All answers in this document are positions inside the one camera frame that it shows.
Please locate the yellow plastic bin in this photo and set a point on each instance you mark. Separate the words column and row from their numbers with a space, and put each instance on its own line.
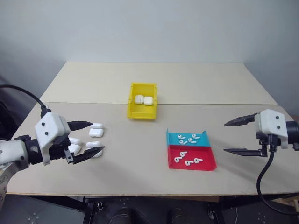
column 141, row 112

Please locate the blue plastic tray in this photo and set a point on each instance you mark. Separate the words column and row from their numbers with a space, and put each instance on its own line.
column 203, row 138

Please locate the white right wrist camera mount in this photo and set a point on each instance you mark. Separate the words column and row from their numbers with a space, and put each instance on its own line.
column 271, row 123

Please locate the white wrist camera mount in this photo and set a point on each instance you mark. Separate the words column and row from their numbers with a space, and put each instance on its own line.
column 271, row 123
column 50, row 126

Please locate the red plastic tray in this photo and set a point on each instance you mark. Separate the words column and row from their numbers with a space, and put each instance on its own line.
column 205, row 152

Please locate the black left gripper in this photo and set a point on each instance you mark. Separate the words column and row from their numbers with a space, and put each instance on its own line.
column 58, row 149

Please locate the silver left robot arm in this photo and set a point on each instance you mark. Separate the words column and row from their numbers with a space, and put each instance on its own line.
column 11, row 151

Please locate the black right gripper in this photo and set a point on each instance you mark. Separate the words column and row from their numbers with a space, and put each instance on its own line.
column 265, row 142

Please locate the light wooden piece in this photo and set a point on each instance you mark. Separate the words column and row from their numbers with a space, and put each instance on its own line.
column 294, row 201

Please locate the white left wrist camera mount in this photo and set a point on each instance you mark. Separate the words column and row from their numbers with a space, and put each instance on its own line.
column 50, row 126

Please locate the white wireless earbud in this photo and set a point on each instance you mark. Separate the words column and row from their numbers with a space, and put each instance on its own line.
column 197, row 160
column 194, row 136
column 177, row 159
column 182, row 154
column 191, row 140
column 182, row 142
column 188, row 163
column 180, row 136

